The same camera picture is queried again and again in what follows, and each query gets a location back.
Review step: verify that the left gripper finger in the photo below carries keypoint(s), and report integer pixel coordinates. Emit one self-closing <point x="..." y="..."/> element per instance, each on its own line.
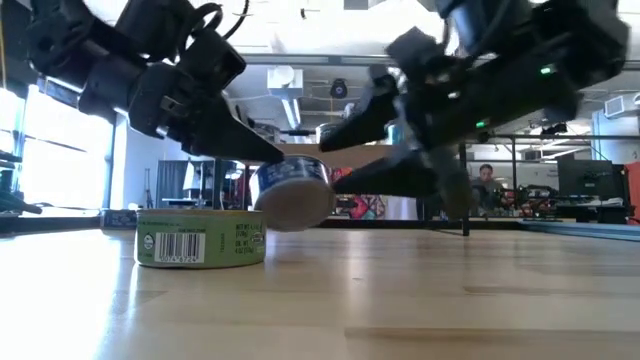
<point x="235" y="122"/>
<point x="220" y="145"/>

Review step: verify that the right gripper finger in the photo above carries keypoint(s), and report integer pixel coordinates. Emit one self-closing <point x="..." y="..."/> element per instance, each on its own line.
<point x="390" y="180"/>
<point x="365" y="120"/>

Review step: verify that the blue albacore tuna can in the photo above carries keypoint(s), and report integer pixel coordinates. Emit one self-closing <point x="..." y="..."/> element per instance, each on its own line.
<point x="117" y="219"/>
<point x="292" y="200"/>

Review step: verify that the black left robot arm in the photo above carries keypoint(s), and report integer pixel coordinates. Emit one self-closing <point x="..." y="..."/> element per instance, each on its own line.
<point x="60" y="45"/>

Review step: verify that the black background robot arm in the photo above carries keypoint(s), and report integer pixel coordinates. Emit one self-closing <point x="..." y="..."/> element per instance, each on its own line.
<point x="530" y="197"/>

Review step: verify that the wooden shelf black metal legs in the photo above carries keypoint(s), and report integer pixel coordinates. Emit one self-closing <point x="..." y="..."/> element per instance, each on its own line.
<point x="350" y="157"/>

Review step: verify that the white cloth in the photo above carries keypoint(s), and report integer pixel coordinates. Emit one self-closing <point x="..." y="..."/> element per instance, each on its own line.
<point x="402" y="209"/>

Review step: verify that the colourful patterned cloth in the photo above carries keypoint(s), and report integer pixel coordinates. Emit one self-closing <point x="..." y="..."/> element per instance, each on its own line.
<point x="365" y="207"/>

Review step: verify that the black round ceiling device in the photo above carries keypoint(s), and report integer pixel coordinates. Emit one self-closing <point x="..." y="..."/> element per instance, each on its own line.
<point x="339" y="89"/>

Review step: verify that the grey curtain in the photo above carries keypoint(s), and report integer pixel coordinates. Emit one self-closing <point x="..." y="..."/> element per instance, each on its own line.
<point x="172" y="182"/>

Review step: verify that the person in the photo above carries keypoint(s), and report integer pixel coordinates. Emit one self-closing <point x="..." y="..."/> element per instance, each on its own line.
<point x="486" y="175"/>

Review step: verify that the black ceiling projector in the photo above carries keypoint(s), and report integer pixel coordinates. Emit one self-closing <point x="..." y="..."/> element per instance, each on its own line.
<point x="554" y="129"/>

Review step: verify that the black monitor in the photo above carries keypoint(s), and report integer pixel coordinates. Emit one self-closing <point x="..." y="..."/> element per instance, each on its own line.
<point x="590" y="177"/>

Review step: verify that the orange partition panel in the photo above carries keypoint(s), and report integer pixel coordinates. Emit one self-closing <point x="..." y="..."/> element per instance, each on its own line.
<point x="634" y="190"/>

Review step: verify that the black metal table frame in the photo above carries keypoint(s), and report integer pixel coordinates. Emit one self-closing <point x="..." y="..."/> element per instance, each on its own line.
<point x="390" y="224"/>

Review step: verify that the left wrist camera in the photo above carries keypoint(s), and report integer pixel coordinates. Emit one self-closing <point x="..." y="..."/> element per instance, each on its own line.
<point x="212" y="62"/>

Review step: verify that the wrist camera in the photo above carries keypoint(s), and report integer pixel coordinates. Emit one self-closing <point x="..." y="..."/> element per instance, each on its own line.
<point x="415" y="50"/>
<point x="212" y="62"/>

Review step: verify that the black background metal frame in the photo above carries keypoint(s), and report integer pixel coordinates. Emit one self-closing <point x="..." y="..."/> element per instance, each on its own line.
<point x="513" y="170"/>

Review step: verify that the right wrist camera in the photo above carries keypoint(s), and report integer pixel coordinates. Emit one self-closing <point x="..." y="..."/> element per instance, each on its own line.
<point x="415" y="50"/>

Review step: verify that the white wall air unit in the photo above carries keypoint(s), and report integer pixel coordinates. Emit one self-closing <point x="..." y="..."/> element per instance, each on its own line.
<point x="620" y="106"/>

